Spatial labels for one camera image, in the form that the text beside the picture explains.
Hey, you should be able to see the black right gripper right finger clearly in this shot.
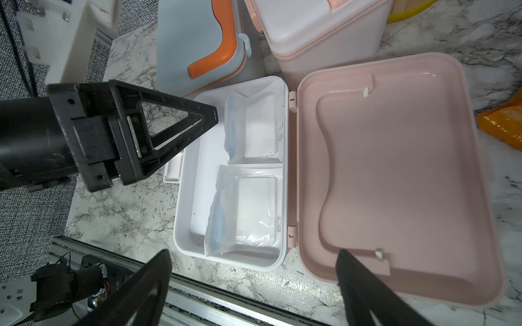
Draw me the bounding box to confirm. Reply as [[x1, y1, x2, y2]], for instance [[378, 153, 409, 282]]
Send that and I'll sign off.
[[335, 249, 431, 325]]

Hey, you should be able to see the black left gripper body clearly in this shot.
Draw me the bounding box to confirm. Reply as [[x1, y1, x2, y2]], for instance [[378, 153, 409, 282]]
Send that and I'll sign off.
[[47, 81, 135, 192]]

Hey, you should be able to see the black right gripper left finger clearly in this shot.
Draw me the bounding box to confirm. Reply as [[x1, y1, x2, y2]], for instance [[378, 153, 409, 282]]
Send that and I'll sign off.
[[76, 249, 172, 325]]

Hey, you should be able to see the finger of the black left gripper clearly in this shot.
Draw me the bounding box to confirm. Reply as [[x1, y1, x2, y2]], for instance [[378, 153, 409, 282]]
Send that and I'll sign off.
[[108, 80, 218, 185]]

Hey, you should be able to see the blue orange first aid box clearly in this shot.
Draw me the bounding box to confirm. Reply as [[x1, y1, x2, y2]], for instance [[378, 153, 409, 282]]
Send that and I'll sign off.
[[156, 1, 254, 96]]

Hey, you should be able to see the pink first aid box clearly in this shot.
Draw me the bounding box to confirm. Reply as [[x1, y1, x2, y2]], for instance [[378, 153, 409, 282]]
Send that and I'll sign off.
[[286, 52, 507, 308]]

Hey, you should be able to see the white tray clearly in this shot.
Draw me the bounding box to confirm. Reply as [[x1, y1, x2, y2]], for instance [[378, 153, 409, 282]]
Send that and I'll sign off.
[[173, 76, 290, 272]]

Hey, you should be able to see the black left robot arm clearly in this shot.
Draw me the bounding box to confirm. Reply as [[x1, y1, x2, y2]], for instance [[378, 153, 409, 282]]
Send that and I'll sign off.
[[1, 80, 218, 192]]

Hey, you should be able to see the orange small object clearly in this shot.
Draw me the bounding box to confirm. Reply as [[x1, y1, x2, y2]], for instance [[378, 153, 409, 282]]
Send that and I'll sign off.
[[476, 88, 522, 151]]

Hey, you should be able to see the yellow bamboo steamer basket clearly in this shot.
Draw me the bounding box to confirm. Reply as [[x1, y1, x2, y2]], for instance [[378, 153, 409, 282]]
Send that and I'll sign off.
[[387, 0, 436, 24]]

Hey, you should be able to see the aluminium front rail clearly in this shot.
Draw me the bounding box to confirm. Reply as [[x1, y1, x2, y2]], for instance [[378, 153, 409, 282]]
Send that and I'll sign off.
[[0, 236, 327, 326]]

